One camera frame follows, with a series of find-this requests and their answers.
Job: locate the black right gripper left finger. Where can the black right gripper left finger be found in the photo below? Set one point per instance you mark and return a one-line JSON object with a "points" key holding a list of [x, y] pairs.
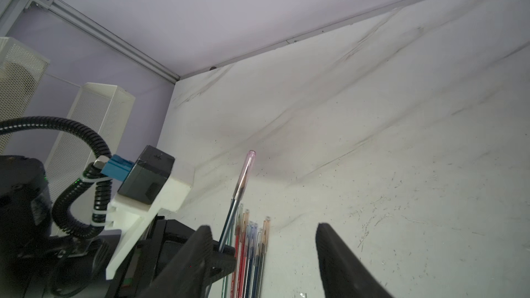
{"points": [[186, 274]]}

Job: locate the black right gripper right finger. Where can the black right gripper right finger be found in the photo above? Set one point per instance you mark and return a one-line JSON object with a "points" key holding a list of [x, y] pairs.
{"points": [[341, 272]]}

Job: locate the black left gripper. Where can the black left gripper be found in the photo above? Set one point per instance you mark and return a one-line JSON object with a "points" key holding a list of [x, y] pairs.
{"points": [[150, 256]]}

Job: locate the pencil with pink cap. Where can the pencil with pink cap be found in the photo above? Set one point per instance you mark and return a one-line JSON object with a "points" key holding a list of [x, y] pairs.
{"points": [[236, 201]]}

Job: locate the pencil with purple cap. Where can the pencil with purple cap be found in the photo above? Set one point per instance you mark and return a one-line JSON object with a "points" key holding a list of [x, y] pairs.
{"points": [[262, 248]]}

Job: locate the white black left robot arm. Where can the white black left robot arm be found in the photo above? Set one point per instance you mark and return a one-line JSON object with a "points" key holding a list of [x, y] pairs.
{"points": [[32, 260]]}

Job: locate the red pencil with orange cap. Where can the red pencil with orange cap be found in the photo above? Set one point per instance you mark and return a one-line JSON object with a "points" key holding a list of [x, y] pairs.
{"points": [[246, 230]]}

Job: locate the red pencil with clear cap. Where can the red pencil with clear cap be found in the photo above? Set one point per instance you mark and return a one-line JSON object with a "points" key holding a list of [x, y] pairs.
{"points": [[240, 236]]}

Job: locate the blue pencil with blue cap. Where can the blue pencil with blue cap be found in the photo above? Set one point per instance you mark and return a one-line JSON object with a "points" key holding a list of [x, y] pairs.
{"points": [[250, 258]]}

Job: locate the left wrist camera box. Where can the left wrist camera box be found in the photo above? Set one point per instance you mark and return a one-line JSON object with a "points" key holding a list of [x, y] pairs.
{"points": [[155, 182]]}

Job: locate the white mesh wall shelf lower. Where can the white mesh wall shelf lower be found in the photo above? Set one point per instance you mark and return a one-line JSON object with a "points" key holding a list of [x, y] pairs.
{"points": [[105, 109]]}

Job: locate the white mesh wall shelf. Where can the white mesh wall shelf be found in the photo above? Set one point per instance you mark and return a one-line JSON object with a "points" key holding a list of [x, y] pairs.
{"points": [[105, 109], [21, 71]]}

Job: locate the white mesh wall shelf upper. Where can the white mesh wall shelf upper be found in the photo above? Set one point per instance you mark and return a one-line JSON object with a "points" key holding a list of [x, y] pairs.
{"points": [[21, 71]]}

